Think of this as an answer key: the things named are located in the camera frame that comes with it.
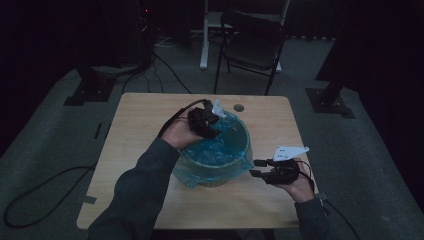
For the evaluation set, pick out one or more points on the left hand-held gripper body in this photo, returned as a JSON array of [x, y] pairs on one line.
[[200, 118]]

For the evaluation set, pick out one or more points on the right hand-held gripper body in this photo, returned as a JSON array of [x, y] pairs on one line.
[[283, 170]]

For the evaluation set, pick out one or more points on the blue plastic bag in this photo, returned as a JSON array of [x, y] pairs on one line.
[[213, 153]]

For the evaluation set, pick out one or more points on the green ribbed trash bin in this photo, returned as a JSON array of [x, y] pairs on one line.
[[240, 138]]

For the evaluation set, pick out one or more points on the person's right hand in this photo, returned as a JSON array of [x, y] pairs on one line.
[[300, 188]]

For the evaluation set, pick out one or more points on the person's left hand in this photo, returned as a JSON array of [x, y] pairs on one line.
[[178, 133]]

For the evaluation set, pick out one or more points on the black stand with square base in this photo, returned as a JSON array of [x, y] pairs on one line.
[[330, 100], [91, 90]]

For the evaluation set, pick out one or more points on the black folding chair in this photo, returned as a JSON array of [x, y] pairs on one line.
[[253, 50]]

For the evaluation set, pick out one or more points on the black tape strip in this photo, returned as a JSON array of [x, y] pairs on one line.
[[98, 130]]

